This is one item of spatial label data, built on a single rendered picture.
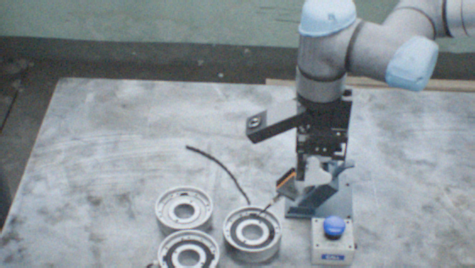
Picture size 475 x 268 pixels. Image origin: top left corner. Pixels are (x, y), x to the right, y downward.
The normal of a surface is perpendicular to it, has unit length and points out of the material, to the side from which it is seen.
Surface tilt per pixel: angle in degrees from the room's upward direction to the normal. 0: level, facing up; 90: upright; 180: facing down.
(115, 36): 90
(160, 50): 90
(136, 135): 0
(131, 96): 0
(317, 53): 90
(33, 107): 0
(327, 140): 90
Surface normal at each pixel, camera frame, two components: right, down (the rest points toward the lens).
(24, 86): 0.01, -0.74
